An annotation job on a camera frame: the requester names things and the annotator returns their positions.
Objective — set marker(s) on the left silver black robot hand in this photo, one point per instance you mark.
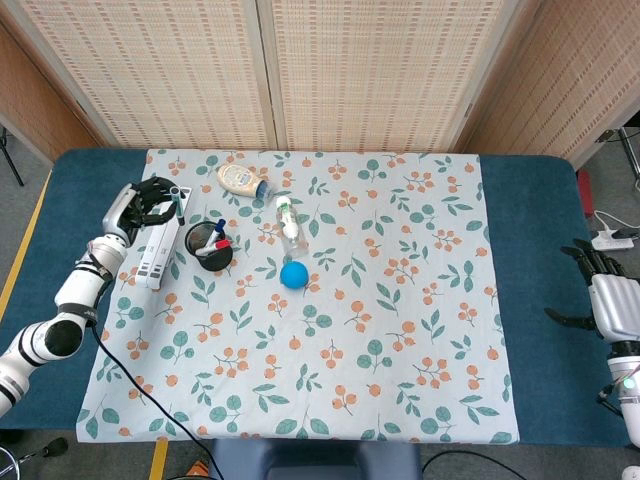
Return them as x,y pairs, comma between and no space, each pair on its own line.
117,215

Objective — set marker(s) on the blue-capped marker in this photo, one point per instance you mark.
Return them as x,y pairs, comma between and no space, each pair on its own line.
219,227

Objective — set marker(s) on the red floor object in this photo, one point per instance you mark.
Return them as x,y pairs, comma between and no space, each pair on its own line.
584,192

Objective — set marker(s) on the white folded stand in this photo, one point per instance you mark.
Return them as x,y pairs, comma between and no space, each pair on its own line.
160,250

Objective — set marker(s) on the black tripod leg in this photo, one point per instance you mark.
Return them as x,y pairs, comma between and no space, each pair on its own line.
11,160

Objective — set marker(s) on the dark blue chair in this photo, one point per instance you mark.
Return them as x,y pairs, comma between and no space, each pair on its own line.
310,460

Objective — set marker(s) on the black metal stand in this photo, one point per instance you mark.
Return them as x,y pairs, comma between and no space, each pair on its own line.
629,150

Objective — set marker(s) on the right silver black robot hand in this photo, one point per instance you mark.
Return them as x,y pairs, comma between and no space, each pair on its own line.
615,305

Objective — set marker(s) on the black mesh pen cup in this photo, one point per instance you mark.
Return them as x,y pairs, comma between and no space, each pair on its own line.
220,260

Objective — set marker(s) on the blue ball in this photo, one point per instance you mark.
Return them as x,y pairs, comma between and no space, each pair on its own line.
294,275

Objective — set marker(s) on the floral patterned tablecloth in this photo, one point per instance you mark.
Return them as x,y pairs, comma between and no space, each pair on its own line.
400,325

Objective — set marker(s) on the chrome stool base with lever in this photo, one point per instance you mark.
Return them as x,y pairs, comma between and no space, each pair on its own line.
52,446

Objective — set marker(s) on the orange floor object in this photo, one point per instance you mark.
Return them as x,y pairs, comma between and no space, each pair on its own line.
197,471

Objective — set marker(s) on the white power strip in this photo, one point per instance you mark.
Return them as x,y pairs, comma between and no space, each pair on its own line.
612,243

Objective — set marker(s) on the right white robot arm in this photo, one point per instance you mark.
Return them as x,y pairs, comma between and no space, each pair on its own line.
627,400

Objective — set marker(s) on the clear plastic bottle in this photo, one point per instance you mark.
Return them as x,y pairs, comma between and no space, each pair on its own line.
290,225

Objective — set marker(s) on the bamboo folding screen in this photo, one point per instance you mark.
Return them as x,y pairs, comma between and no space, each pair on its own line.
375,75

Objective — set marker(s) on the red marker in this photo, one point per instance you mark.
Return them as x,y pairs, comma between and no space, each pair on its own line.
222,245

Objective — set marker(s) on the teal whiteboard marker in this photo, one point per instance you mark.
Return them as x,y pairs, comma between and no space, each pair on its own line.
177,205

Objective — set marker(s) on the beige mayonnaise squeeze bottle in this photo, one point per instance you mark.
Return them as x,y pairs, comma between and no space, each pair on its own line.
240,177

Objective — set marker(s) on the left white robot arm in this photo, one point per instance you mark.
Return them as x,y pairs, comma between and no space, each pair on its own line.
75,295

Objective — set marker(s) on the teal blue table cover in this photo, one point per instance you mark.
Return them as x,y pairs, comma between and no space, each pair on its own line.
75,200

